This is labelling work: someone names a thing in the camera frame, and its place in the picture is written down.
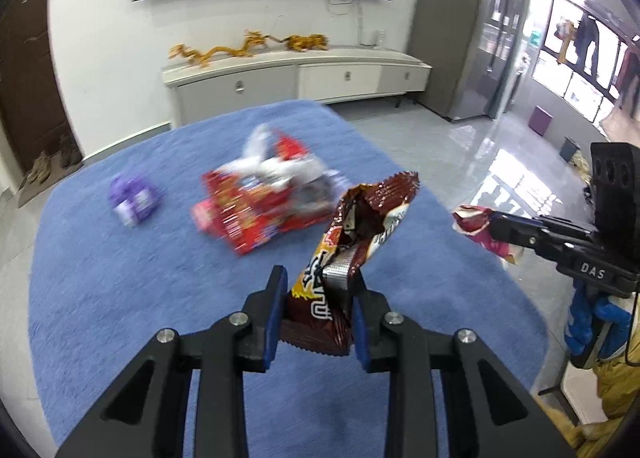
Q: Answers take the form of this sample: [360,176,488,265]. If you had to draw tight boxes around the hanging yellow cloth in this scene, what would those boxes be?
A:
[554,20,577,65]

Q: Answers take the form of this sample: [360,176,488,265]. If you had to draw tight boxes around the golden dragon decoration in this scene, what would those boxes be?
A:
[168,30,270,70]

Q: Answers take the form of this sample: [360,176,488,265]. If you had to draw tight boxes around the brown boots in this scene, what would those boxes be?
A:
[56,134,82,170]

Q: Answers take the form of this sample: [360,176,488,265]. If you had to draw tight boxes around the tall grey cabinet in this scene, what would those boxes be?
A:
[407,0,490,118]

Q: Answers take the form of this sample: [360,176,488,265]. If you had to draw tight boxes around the purple packet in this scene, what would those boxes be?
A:
[107,173,164,228]

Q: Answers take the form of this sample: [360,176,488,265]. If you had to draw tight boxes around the red snack bag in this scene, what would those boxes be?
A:
[190,135,347,256]

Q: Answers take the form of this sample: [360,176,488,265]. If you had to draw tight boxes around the brown snack packet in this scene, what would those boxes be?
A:
[280,170,421,356]

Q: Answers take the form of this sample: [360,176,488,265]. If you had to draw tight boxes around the white grey television cabinet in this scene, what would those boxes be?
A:
[161,45,433,129]

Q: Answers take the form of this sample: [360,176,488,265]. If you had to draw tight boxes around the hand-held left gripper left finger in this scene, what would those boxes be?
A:
[57,265,290,458]

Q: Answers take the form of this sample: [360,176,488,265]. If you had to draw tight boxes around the golden tinsel decoration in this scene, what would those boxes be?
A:
[285,33,332,54]

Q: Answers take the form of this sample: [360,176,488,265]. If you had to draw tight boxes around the glossy grey refrigerator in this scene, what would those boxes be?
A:
[450,0,533,123]

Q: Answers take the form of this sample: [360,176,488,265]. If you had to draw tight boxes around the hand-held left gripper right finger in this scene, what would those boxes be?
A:
[350,274,576,458]

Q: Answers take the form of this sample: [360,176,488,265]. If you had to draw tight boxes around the purple stool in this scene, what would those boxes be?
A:
[530,105,553,135]

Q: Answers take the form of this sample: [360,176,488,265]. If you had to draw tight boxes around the white plastic bag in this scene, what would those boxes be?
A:
[220,123,328,191]

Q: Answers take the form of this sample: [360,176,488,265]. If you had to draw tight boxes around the hanging dark clothes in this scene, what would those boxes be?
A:
[575,13,617,87]

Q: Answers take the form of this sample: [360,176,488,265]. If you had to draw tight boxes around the person's right forearm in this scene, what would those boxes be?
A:
[594,353,640,421]

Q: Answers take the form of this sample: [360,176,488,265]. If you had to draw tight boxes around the blue fluffy rug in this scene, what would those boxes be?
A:
[27,99,550,458]

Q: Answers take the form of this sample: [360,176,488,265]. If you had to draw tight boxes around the beige shoes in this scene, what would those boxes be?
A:
[26,150,55,185]

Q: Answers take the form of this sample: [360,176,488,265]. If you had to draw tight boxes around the person's right hand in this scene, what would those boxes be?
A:
[564,284,637,370]

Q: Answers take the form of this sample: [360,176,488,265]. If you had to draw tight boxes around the brown door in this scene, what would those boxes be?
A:
[0,0,84,174]

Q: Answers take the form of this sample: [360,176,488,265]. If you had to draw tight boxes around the small grey bin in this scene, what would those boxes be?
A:
[559,136,582,162]

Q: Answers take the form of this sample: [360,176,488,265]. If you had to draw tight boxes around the small red white wrapper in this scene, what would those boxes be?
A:
[451,204,518,265]

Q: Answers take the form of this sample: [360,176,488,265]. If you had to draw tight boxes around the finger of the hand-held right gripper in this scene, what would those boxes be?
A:
[491,210,597,241]
[489,225,571,265]

